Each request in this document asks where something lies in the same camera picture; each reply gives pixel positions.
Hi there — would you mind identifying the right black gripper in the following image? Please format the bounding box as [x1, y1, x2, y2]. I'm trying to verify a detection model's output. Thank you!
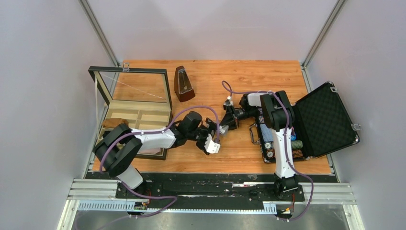
[220, 106, 259, 133]

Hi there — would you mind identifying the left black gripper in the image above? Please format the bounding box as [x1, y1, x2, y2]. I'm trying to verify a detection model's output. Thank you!
[187, 118, 219, 150]

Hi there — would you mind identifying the grey underwear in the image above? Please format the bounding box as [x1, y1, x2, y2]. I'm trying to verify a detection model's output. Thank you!
[219, 125, 229, 135]

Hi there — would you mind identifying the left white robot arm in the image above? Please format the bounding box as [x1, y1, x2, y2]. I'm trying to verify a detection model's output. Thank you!
[92, 111, 220, 198]

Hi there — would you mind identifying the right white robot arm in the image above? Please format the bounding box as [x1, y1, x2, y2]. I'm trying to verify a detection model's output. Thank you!
[220, 91, 299, 200]

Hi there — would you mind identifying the blue playing card deck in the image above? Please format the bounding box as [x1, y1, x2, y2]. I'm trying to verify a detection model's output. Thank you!
[259, 124, 273, 142]

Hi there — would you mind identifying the brown wooden metronome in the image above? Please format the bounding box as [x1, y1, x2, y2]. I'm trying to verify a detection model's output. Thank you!
[174, 66, 195, 102]

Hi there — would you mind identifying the pink rolled cloth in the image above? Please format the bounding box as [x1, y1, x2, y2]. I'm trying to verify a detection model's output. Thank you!
[138, 148, 162, 155]

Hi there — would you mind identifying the black glass-lid organizer box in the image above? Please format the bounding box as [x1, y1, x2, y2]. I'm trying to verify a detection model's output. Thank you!
[88, 66, 174, 161]

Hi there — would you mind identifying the black poker chip case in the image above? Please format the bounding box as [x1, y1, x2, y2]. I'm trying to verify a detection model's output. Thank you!
[254, 81, 360, 163]

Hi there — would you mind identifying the brown rolled cloth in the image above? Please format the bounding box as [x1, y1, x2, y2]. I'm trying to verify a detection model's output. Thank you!
[102, 118, 129, 128]

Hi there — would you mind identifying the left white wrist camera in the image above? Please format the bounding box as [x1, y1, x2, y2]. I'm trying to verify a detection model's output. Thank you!
[206, 134, 221, 154]

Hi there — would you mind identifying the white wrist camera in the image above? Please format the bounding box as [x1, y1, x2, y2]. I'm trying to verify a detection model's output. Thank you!
[206, 134, 221, 154]
[223, 96, 233, 110]

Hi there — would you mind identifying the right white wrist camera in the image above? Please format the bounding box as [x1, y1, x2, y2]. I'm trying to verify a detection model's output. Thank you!
[223, 96, 233, 110]

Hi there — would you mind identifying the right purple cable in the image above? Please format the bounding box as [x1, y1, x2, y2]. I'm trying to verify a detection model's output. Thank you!
[221, 80, 315, 222]

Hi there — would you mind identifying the purple cable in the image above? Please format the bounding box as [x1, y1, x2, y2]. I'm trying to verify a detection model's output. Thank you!
[221, 80, 315, 222]
[73, 106, 221, 229]

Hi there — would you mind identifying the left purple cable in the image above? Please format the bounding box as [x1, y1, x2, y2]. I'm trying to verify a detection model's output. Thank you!
[73, 106, 221, 229]

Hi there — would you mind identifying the white slotted cable duct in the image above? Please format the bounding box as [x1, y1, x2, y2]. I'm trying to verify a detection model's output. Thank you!
[77, 200, 277, 215]

